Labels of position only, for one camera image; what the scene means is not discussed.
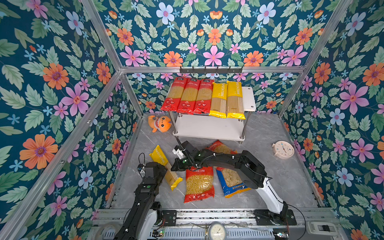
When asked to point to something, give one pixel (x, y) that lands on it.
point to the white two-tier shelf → (193, 125)
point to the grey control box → (322, 228)
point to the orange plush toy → (163, 123)
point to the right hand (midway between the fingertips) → (170, 167)
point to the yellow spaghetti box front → (234, 100)
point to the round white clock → (283, 149)
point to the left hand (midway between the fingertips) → (165, 164)
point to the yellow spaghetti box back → (218, 107)
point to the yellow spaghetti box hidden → (171, 178)
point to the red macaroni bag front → (199, 184)
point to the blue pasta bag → (231, 183)
